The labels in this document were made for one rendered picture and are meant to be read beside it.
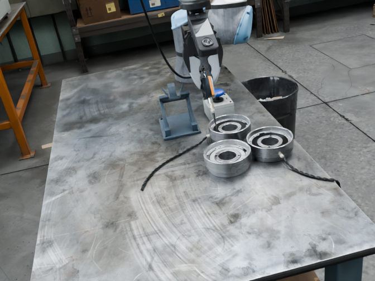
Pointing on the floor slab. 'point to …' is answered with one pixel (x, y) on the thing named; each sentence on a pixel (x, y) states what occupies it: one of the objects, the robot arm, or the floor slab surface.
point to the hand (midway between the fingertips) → (206, 83)
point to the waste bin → (283, 114)
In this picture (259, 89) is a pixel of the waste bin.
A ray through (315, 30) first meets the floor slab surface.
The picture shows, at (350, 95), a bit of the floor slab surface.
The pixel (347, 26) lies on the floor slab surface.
